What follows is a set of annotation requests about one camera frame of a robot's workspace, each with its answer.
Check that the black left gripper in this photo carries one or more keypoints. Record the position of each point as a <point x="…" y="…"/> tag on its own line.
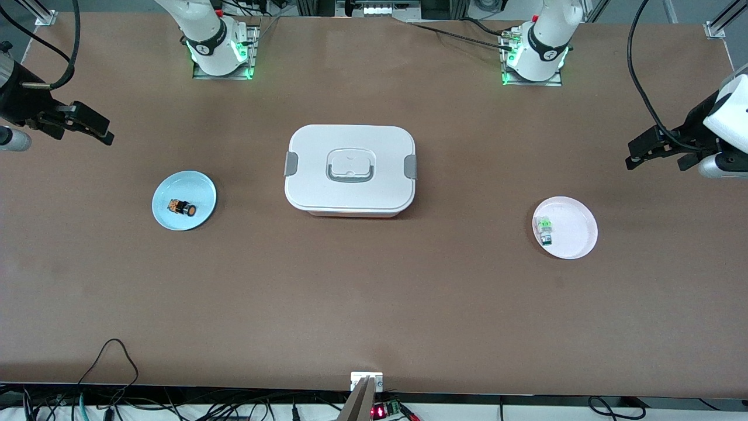
<point x="693" y="125"/>

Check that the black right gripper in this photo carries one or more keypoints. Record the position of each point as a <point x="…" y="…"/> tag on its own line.
<point x="18" y="104"/>

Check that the orange push button switch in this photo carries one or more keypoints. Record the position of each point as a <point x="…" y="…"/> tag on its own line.
<point x="183" y="207"/>

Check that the white lunch box grey clips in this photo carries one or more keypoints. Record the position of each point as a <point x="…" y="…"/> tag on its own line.
<point x="350" y="190"/>

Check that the light blue round plate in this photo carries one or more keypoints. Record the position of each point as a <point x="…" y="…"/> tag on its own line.
<point x="175" y="190"/>

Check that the pale pink round plate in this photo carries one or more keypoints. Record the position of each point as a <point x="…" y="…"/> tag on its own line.
<point x="575" y="231"/>

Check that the black rack device white lights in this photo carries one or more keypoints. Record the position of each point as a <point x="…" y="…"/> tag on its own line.
<point x="377" y="8"/>

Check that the electronics board red display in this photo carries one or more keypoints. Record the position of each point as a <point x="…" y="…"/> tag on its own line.
<point x="383" y="411"/>

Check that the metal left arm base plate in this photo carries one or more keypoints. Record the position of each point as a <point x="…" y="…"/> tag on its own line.
<point x="555" y="82"/>

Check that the green push button switch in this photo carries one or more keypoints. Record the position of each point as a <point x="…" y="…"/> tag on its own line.
<point x="545" y="230"/>

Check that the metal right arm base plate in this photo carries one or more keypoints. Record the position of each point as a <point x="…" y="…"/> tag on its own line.
<point x="252" y="52"/>

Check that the white table edge bracket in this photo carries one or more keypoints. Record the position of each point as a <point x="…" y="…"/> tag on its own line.
<point x="366" y="379"/>

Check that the aluminium camera mount bar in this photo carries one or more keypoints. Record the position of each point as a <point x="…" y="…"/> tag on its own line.
<point x="357" y="403"/>

